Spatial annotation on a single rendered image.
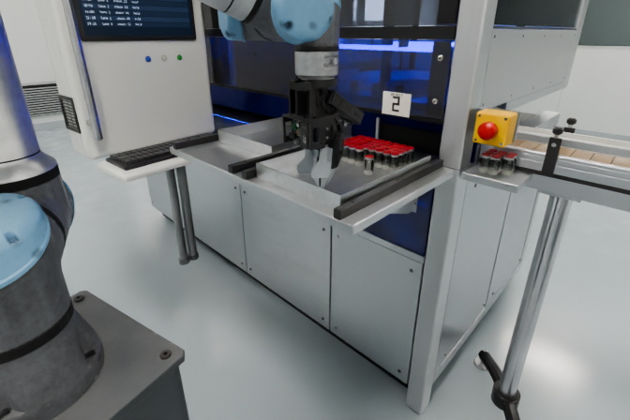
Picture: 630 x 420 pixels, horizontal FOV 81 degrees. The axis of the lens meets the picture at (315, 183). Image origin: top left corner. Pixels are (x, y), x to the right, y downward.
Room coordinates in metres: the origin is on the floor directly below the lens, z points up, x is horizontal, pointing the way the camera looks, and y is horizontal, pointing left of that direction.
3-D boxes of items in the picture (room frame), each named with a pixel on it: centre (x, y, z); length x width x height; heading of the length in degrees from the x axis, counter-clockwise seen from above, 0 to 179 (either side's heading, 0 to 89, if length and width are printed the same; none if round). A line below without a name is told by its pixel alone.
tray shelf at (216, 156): (0.98, 0.02, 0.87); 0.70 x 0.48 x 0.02; 46
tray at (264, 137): (1.15, 0.09, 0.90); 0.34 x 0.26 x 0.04; 136
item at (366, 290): (1.92, 0.04, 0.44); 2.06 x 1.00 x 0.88; 46
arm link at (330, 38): (0.66, 0.00, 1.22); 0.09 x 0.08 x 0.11; 116
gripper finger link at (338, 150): (0.65, -0.03, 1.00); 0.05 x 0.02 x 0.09; 46
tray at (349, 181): (0.83, -0.07, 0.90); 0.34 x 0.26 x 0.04; 135
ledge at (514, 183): (0.85, -0.45, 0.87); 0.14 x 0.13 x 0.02; 136
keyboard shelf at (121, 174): (1.26, 0.52, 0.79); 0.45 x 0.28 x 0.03; 140
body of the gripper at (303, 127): (0.65, 0.00, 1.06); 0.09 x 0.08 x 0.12; 136
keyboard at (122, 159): (1.24, 0.50, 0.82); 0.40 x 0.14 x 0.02; 140
